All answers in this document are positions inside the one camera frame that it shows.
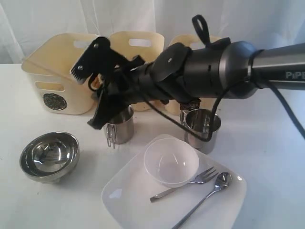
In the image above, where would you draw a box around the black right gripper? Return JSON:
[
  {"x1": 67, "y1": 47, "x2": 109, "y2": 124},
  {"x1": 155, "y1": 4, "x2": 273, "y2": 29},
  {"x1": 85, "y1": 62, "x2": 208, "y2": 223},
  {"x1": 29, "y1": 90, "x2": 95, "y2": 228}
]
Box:
[{"x1": 87, "y1": 55, "x2": 157, "y2": 130}]

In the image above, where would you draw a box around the steel mug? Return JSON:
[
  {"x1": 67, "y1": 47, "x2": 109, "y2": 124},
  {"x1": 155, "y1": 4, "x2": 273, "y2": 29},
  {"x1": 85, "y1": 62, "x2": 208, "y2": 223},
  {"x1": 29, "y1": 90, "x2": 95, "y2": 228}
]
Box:
[
  {"x1": 180, "y1": 109, "x2": 221, "y2": 154},
  {"x1": 103, "y1": 105, "x2": 134, "y2": 149}
]

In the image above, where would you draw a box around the stainless steel bowl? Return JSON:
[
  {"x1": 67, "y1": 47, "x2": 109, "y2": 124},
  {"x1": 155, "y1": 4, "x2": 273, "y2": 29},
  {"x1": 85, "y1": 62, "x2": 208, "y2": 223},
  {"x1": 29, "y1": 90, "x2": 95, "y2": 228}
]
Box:
[{"x1": 20, "y1": 132, "x2": 80, "y2": 184}]

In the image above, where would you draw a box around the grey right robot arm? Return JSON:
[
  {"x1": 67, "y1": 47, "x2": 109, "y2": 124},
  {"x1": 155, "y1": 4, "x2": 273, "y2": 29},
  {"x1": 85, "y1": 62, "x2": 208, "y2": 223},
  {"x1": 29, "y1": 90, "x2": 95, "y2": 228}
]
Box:
[{"x1": 89, "y1": 37, "x2": 305, "y2": 129}]

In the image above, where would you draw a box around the cream bin with circle mark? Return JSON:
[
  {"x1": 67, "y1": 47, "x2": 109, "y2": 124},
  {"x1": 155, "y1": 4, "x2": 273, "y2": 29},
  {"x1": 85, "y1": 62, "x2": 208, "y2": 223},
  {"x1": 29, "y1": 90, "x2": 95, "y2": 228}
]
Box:
[{"x1": 21, "y1": 33, "x2": 97, "y2": 115}]

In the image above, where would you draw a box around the cream bin with square mark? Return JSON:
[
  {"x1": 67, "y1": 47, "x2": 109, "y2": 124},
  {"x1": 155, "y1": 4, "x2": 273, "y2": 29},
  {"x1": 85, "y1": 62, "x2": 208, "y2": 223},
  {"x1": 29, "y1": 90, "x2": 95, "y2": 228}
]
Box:
[{"x1": 165, "y1": 34, "x2": 216, "y2": 116}]

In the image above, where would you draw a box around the cream bin with triangle mark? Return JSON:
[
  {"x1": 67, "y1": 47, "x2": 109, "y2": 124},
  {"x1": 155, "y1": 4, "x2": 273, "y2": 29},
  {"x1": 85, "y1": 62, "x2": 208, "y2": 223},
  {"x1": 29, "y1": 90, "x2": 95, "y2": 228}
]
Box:
[{"x1": 94, "y1": 32, "x2": 165, "y2": 112}]

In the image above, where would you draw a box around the white plastic bowl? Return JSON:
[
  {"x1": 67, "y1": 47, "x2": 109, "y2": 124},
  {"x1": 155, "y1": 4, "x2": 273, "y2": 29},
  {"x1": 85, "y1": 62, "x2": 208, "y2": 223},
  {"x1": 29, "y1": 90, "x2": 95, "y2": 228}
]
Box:
[{"x1": 143, "y1": 137, "x2": 199, "y2": 188}]

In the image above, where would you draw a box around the white square plate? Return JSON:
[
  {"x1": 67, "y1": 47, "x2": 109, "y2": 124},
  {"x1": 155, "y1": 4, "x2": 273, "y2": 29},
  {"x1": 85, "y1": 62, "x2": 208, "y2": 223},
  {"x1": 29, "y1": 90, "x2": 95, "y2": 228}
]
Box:
[{"x1": 102, "y1": 134, "x2": 247, "y2": 229}]

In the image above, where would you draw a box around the steel fork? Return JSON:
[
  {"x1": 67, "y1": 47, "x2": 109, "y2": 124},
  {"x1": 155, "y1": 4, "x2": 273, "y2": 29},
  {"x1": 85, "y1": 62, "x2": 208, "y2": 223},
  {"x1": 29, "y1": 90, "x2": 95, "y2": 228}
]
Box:
[{"x1": 150, "y1": 167, "x2": 219, "y2": 203}]

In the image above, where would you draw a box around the steel spoon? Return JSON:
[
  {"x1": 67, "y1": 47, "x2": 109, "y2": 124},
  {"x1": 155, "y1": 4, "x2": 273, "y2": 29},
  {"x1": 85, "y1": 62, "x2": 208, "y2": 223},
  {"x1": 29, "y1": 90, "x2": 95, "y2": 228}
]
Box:
[{"x1": 172, "y1": 172, "x2": 233, "y2": 229}]

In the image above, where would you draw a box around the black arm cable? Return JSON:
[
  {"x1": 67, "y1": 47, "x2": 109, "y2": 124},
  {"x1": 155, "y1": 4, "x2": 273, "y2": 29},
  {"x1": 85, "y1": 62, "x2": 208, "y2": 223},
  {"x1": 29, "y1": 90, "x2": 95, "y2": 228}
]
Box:
[{"x1": 142, "y1": 14, "x2": 305, "y2": 144}]

